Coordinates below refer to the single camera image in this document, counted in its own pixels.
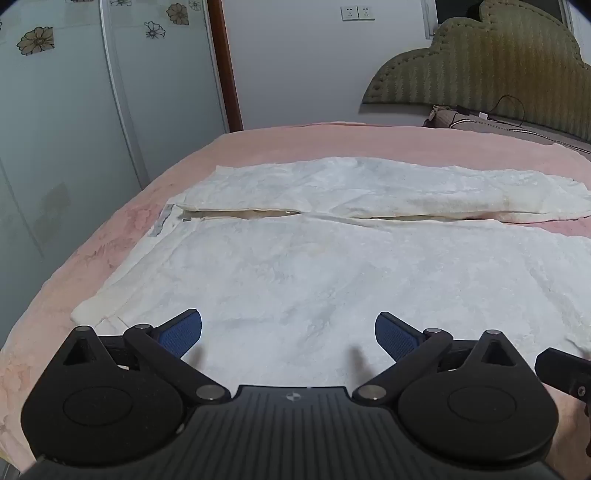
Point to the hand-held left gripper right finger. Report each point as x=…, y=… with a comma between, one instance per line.
x=392, y=335

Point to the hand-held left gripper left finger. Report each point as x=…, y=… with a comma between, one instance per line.
x=181, y=333

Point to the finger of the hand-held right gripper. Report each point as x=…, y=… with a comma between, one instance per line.
x=561, y=369

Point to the white textured towel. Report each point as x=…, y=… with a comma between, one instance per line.
x=323, y=272

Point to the person's right hand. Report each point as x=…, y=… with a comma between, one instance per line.
x=572, y=429

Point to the pink blanket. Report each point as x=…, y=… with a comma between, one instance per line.
x=115, y=230

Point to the brown pillow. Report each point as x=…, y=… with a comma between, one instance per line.
x=508, y=129

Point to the olive padded headboard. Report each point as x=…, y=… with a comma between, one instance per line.
x=489, y=60

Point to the brown wooden door frame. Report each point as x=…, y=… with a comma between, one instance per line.
x=228, y=69

